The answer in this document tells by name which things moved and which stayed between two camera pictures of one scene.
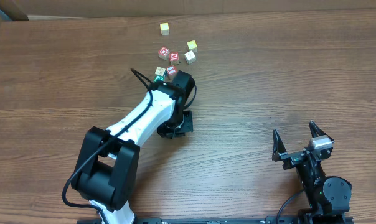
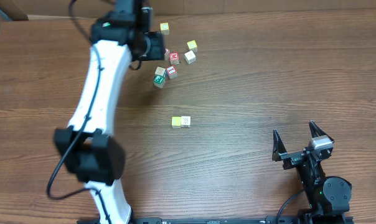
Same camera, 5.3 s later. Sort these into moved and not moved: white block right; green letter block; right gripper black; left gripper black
Moved: left gripper black
Not moved: green letter block; white block right; right gripper black
